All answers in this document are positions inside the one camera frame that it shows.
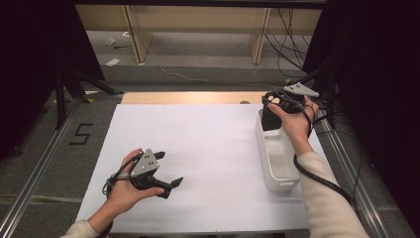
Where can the black metal crossbar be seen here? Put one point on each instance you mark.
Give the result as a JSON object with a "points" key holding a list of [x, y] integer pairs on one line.
{"points": [[198, 3]]}

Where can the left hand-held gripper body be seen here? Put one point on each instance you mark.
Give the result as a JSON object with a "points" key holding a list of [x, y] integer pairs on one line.
{"points": [[146, 165]]}

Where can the person's right hand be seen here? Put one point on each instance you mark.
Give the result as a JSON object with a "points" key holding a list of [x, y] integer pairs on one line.
{"points": [[297, 129]]}

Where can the black tripod stand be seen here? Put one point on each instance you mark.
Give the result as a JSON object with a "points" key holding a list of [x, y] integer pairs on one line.
{"points": [[60, 99], [331, 112]]}

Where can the dark table grommet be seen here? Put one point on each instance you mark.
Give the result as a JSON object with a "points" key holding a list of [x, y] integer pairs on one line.
{"points": [[245, 102]]}

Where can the white paper scrap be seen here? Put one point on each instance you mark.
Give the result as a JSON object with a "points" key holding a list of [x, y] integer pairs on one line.
{"points": [[113, 62], [111, 41]]}

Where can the beige wooden shelf unit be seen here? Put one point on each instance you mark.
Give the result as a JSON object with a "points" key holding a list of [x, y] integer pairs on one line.
{"points": [[198, 20]]}

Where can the aluminium floor rail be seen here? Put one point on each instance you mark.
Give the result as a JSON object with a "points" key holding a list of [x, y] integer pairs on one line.
{"points": [[350, 172], [33, 168]]}

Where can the white plastic bin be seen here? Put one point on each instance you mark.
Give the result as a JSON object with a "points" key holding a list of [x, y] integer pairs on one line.
{"points": [[280, 158]]}

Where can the black curtain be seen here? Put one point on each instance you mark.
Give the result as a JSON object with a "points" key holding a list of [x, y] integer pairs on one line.
{"points": [[26, 49], [379, 66]]}

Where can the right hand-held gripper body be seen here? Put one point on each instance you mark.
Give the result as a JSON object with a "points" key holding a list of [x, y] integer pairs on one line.
{"points": [[300, 90]]}

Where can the person's left hand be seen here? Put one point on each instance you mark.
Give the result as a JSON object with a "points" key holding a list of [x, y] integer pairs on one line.
{"points": [[122, 195]]}

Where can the white table cover sheet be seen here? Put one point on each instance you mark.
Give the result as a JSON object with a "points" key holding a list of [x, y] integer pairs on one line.
{"points": [[214, 148]]}

